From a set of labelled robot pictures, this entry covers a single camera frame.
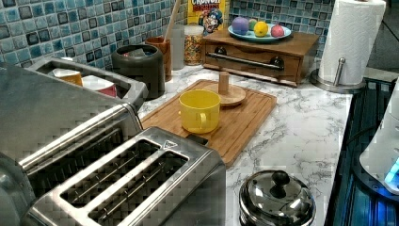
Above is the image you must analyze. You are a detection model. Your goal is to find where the round wooden lid with knob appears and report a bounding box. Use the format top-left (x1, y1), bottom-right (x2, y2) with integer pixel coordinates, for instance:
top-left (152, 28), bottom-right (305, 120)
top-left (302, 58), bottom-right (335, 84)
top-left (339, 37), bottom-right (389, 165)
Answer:
top-left (204, 72), bottom-right (246, 106)

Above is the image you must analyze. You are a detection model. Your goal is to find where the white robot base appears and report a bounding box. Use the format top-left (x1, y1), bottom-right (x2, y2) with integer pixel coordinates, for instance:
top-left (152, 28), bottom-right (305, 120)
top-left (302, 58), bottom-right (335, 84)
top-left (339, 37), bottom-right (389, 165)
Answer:
top-left (359, 82), bottom-right (399, 195)

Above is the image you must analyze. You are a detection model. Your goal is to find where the yellow plastic mug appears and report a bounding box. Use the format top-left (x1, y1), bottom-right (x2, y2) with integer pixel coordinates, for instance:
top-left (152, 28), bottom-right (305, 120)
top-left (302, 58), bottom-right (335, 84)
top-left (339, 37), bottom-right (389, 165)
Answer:
top-left (179, 89), bottom-right (220, 134)

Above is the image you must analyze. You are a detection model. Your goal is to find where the bamboo cutting board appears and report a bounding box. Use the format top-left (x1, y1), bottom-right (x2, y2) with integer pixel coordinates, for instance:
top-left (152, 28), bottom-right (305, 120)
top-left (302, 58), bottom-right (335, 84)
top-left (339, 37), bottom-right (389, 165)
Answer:
top-left (141, 88), bottom-right (277, 168)

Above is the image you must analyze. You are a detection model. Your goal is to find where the dark grey round canister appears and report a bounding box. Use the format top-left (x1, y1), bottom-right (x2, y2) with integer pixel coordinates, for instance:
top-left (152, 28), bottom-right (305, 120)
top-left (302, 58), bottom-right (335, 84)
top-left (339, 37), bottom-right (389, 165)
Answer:
top-left (111, 44), bottom-right (166, 100)

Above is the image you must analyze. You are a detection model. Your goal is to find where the silver two-slot toaster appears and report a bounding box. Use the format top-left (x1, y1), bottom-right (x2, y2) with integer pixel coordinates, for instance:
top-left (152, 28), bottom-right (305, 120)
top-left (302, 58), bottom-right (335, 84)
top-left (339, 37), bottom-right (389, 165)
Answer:
top-left (21, 127), bottom-right (226, 226)

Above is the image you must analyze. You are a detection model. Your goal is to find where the grey metal tray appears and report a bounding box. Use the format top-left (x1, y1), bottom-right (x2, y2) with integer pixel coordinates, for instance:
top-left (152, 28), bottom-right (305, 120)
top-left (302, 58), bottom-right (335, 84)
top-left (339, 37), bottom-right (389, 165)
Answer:
top-left (28, 56), bottom-right (149, 111)

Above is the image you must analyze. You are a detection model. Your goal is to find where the brown wooden utensil cup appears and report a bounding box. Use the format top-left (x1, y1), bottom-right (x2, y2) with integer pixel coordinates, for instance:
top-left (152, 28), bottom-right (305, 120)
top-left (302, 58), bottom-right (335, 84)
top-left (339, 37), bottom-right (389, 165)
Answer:
top-left (145, 37), bottom-right (172, 82)

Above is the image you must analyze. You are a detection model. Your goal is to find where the glass jar of sprinkles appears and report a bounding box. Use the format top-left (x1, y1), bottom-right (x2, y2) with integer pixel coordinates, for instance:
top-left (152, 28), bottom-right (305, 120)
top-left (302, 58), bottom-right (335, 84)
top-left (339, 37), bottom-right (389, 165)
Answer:
top-left (184, 25), bottom-right (203, 65)

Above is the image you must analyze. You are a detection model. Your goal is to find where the light blue plate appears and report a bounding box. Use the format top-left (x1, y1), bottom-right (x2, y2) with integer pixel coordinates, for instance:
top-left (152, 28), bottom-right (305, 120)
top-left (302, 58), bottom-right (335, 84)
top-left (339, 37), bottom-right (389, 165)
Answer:
top-left (227, 23), bottom-right (293, 44)

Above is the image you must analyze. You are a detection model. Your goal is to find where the wooden drawer box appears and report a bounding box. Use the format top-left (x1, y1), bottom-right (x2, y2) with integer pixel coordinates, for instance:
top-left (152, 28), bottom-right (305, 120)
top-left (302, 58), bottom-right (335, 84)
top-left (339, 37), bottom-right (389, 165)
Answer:
top-left (201, 28), bottom-right (319, 87)

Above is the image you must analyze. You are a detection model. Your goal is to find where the purple toy fruit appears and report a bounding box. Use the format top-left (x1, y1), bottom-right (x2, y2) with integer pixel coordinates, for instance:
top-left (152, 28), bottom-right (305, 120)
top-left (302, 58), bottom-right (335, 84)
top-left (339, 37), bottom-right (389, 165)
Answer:
top-left (231, 17), bottom-right (248, 35)

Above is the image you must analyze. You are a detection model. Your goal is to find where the yellow cereal box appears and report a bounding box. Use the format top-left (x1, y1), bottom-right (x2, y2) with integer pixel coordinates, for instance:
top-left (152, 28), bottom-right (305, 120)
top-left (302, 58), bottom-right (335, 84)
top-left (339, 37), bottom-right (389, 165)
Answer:
top-left (187, 0), bottom-right (225, 36)

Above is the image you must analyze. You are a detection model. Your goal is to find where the yellow toy lemon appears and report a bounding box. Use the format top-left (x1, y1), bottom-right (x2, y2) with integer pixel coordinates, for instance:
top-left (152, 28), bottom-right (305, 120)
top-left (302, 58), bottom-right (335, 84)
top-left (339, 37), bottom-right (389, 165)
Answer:
top-left (253, 21), bottom-right (268, 38)

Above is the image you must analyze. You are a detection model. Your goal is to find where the green toy fruit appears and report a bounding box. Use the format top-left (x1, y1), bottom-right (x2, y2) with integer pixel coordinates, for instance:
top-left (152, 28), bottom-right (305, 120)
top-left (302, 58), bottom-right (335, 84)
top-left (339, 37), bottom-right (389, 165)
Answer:
top-left (248, 19), bottom-right (258, 31)

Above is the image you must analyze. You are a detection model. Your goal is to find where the steel pot with black knob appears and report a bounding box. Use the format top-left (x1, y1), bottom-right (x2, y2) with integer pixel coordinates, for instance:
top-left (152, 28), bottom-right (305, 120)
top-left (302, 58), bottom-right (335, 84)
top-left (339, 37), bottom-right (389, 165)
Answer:
top-left (239, 170), bottom-right (316, 226)

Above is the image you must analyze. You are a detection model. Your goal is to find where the pink toy fruit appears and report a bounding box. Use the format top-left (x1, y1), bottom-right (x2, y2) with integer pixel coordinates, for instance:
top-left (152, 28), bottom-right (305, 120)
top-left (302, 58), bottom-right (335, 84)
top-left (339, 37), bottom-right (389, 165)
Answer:
top-left (271, 24), bottom-right (284, 38)

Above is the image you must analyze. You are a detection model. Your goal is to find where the red and white cup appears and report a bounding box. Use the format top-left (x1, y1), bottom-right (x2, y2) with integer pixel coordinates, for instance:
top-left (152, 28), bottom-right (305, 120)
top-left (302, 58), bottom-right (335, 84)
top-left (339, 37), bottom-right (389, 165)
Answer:
top-left (82, 75), bottom-right (117, 97)

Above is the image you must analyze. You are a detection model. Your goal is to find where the steel paper towel holder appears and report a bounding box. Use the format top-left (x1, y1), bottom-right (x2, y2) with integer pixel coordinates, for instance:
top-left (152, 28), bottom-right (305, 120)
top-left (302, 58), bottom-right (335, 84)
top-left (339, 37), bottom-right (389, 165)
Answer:
top-left (310, 57), bottom-right (366, 94)

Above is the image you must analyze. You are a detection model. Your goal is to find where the orange cup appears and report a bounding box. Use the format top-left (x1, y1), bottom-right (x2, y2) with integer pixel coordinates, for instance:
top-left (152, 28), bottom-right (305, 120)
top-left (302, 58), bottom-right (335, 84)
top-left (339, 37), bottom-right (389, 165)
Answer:
top-left (53, 69), bottom-right (83, 86)

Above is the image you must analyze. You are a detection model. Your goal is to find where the white paper towel roll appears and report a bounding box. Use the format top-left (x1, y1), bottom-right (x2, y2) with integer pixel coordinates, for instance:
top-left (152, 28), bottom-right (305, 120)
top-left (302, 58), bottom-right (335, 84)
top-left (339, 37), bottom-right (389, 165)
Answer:
top-left (319, 0), bottom-right (386, 85)

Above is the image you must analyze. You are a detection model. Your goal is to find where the wooden spoon handle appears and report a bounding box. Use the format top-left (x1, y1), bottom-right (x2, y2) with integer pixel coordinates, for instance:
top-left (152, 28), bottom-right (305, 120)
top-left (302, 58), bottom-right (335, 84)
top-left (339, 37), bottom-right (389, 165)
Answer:
top-left (164, 0), bottom-right (181, 43)

